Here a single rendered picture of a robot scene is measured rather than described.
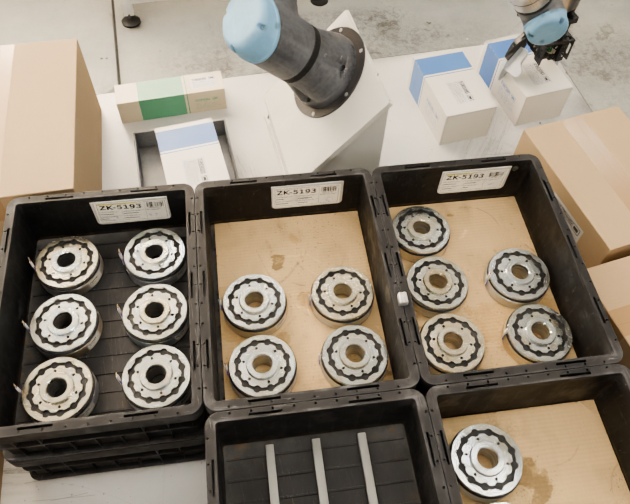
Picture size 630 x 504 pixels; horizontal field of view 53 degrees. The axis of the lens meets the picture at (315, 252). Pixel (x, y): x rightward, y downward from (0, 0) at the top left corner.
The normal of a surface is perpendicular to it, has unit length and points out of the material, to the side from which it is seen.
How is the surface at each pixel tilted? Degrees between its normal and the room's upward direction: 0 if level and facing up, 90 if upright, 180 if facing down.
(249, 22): 49
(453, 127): 90
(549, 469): 0
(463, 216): 0
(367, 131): 90
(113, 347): 0
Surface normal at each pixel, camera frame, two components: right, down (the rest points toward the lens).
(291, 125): -0.69, -0.22
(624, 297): 0.03, -0.55
